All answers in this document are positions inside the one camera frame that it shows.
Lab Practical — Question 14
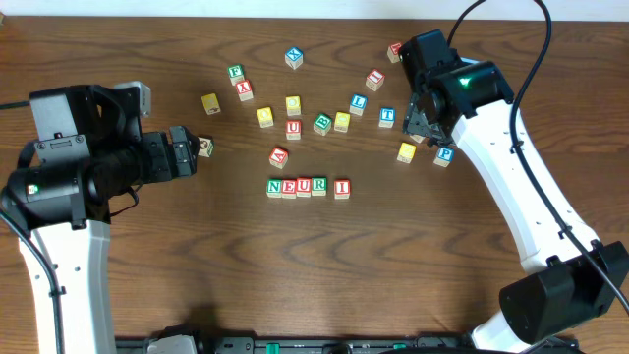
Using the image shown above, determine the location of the red i block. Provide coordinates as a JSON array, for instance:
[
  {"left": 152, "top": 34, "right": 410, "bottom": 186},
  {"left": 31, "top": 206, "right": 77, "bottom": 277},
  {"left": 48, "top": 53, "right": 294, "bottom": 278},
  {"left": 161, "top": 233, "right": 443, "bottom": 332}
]
[
  {"left": 366, "top": 69, "right": 385, "bottom": 91},
  {"left": 333, "top": 179, "right": 351, "bottom": 200}
]

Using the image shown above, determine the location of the yellow block upper middle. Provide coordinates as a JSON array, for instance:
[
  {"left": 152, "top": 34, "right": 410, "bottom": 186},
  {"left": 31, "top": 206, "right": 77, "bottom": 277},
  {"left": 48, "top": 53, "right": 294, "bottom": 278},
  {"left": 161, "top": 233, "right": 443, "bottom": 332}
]
[{"left": 285, "top": 95, "right": 302, "bottom": 116}]

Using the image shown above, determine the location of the picture face wooden block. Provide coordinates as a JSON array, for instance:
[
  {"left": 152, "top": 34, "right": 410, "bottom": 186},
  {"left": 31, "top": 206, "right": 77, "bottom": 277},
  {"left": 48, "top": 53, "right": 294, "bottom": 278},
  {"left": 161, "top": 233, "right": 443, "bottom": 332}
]
[{"left": 198, "top": 137, "right": 214, "bottom": 157}]

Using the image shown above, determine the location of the blue P block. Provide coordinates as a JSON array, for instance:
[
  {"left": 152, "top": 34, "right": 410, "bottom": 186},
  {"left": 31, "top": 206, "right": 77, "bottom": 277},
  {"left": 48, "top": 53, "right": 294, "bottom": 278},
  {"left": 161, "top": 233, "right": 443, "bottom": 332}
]
[{"left": 433, "top": 147, "right": 454, "bottom": 167}]

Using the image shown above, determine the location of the blue X block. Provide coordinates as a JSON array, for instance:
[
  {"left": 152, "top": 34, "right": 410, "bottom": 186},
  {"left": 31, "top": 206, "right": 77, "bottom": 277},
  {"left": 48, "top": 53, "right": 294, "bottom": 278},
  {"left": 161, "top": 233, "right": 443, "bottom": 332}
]
[{"left": 284, "top": 47, "right": 304, "bottom": 70}]

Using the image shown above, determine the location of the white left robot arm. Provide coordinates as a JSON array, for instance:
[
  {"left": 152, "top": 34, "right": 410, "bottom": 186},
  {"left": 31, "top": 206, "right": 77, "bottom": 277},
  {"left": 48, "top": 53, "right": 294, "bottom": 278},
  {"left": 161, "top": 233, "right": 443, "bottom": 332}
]
[{"left": 1, "top": 81, "right": 200, "bottom": 353}]

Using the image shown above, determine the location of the green B block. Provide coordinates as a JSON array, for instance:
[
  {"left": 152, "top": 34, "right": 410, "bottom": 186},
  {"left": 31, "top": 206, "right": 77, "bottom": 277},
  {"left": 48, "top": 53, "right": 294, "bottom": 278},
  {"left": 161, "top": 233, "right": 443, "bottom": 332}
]
[{"left": 314, "top": 113, "right": 332, "bottom": 136}]

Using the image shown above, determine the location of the yellow block left middle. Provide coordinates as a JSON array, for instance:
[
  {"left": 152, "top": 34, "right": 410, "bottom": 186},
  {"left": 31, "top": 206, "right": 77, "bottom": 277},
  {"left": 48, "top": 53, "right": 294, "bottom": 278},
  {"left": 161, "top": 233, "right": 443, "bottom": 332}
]
[{"left": 257, "top": 107, "right": 274, "bottom": 128}]

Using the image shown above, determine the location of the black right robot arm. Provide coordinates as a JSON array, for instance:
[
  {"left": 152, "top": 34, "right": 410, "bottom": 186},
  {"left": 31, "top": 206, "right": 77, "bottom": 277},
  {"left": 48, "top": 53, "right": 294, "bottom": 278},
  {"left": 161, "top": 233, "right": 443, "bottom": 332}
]
[{"left": 398, "top": 29, "right": 628, "bottom": 353}]

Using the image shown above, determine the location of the yellow S block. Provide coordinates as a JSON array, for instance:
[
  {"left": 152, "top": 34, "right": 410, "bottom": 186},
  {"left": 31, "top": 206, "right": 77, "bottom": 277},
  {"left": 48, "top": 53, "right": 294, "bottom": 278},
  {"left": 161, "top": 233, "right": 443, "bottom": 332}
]
[{"left": 397, "top": 143, "right": 417, "bottom": 164}]

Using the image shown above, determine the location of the yellow block centre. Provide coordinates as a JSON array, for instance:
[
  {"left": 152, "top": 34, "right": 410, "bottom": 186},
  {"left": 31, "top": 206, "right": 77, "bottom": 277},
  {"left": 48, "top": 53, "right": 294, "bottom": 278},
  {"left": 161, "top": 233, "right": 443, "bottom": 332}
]
[{"left": 334, "top": 112, "right": 351, "bottom": 133}]

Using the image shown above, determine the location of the red u block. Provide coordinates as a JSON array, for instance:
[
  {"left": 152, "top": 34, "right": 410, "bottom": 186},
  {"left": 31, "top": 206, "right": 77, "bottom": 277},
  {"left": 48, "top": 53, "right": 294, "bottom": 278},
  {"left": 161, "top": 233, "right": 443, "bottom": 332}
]
[
  {"left": 296, "top": 178, "right": 313, "bottom": 198},
  {"left": 285, "top": 120, "right": 302, "bottom": 141}
]

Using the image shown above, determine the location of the red E block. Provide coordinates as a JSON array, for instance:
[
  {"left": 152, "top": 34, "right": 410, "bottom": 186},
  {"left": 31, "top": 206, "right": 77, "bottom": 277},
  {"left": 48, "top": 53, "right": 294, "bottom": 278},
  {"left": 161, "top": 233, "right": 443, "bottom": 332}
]
[{"left": 281, "top": 179, "right": 297, "bottom": 199}]

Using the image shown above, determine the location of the yellow block far left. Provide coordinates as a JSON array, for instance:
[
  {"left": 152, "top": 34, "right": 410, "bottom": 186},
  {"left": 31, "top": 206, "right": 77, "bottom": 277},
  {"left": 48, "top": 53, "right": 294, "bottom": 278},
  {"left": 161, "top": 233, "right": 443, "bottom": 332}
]
[{"left": 201, "top": 93, "right": 221, "bottom": 115}]

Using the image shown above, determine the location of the blue T block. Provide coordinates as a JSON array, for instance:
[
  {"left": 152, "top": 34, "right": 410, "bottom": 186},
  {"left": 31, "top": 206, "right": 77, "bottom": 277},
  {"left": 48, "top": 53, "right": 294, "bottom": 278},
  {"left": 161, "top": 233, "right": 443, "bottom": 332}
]
[{"left": 378, "top": 107, "right": 396, "bottom": 128}]

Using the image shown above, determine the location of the blue 2 block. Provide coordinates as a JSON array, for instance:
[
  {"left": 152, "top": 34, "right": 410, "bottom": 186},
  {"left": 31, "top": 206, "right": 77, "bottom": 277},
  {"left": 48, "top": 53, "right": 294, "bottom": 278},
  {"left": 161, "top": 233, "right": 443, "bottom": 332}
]
[{"left": 410, "top": 135, "right": 425, "bottom": 144}]

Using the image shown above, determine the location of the red M block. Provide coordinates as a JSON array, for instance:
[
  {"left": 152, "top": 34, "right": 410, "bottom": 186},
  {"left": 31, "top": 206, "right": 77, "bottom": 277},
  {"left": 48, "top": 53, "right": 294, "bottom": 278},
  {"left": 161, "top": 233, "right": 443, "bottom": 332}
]
[{"left": 387, "top": 42, "right": 402, "bottom": 63}]

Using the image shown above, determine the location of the green N block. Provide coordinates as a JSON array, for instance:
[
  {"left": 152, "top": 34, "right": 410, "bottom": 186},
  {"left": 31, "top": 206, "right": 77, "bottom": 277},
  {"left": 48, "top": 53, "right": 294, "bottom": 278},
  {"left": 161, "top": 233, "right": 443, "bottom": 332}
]
[{"left": 266, "top": 179, "right": 282, "bottom": 199}]

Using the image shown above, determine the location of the red Y block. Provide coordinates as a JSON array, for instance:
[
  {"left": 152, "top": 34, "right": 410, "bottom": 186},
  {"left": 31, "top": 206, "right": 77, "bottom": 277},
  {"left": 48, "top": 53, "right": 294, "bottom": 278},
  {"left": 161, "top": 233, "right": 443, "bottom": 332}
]
[{"left": 235, "top": 80, "right": 254, "bottom": 101}]

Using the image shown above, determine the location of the red A block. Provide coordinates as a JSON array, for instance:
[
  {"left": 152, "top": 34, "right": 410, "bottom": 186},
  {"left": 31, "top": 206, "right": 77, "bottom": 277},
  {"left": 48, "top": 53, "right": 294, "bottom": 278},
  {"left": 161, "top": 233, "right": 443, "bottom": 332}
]
[{"left": 269, "top": 147, "right": 289, "bottom": 169}]

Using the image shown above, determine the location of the green F block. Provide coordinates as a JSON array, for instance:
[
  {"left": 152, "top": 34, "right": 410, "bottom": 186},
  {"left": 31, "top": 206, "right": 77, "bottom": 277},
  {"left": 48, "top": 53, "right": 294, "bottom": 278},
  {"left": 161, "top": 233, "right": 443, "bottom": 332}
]
[{"left": 227, "top": 64, "right": 245, "bottom": 86}]

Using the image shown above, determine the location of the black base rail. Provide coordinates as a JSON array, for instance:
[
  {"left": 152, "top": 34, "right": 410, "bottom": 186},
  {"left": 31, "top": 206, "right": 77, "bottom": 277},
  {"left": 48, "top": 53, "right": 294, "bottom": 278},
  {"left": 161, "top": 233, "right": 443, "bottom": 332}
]
[{"left": 115, "top": 326, "right": 581, "bottom": 354}]

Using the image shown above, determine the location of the blue L block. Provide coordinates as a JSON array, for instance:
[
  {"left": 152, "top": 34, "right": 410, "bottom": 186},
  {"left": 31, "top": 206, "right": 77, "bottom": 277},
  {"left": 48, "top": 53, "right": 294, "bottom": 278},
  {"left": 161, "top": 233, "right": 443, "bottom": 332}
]
[{"left": 349, "top": 94, "right": 368, "bottom": 116}]

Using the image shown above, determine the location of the green R block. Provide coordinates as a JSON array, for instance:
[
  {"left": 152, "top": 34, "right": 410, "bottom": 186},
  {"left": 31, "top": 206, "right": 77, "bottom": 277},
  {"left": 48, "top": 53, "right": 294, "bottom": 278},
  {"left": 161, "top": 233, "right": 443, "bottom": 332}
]
[{"left": 311, "top": 177, "right": 327, "bottom": 197}]

